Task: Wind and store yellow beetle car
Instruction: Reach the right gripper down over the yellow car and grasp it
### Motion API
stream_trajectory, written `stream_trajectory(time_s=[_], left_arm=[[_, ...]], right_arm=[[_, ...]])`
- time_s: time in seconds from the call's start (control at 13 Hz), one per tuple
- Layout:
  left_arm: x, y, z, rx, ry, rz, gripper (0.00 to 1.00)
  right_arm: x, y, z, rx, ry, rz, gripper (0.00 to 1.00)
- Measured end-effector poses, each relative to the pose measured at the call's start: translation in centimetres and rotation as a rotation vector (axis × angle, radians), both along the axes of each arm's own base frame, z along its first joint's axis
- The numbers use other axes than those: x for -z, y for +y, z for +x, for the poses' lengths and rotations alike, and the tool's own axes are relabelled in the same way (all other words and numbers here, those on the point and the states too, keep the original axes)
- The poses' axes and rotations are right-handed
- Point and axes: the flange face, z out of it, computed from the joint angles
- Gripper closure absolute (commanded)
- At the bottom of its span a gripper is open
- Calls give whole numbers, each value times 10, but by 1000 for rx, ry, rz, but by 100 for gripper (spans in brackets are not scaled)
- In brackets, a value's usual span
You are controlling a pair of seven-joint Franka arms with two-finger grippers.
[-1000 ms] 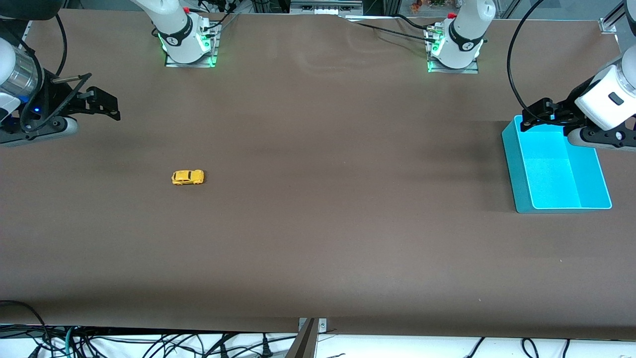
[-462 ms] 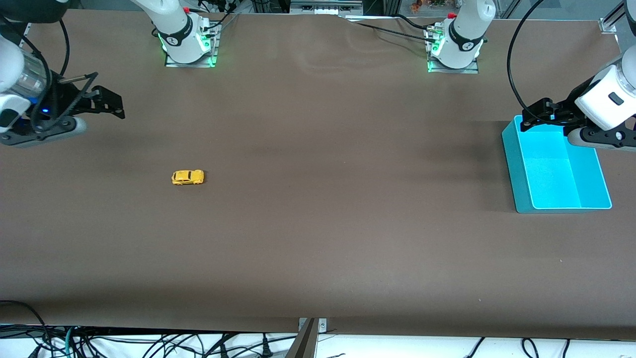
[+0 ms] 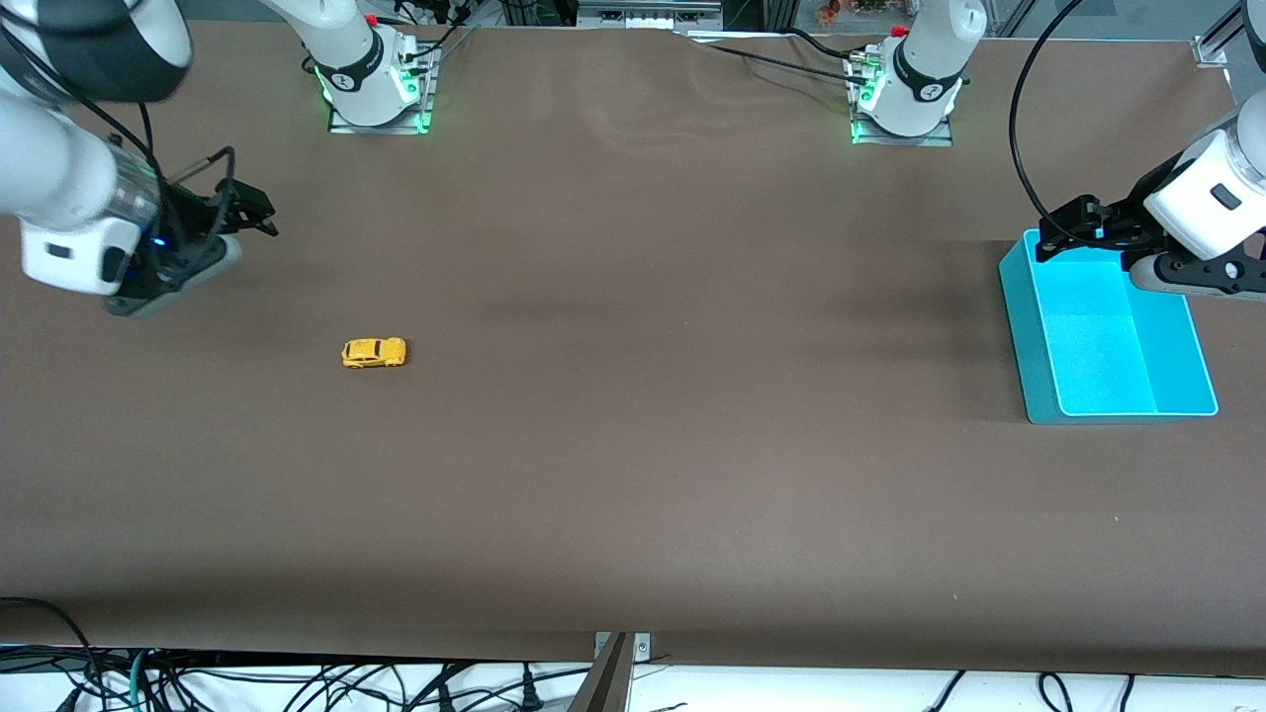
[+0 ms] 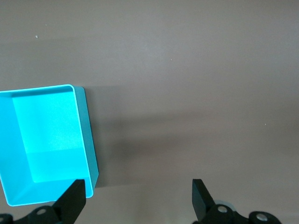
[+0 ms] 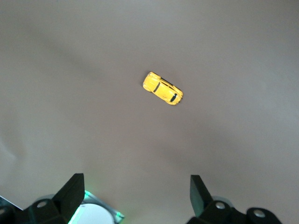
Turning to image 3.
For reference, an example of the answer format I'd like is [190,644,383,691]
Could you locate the aluminium frame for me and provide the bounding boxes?
[577,0,725,31]

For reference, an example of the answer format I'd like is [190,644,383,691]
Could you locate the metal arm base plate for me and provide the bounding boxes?
[326,44,436,135]
[853,54,955,147]

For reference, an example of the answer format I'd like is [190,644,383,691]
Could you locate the yellow beetle toy car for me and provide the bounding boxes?
[341,337,407,369]

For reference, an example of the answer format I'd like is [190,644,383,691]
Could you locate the black base cable bundle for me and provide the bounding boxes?
[391,0,471,60]

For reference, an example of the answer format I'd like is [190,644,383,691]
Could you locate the dark support beam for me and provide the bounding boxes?
[569,633,634,712]

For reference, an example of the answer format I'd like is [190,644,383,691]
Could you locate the black table cable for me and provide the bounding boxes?
[682,38,871,88]
[781,28,871,62]

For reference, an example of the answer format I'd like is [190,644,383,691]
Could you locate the cyan plastic bin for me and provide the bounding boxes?
[998,228,1220,425]

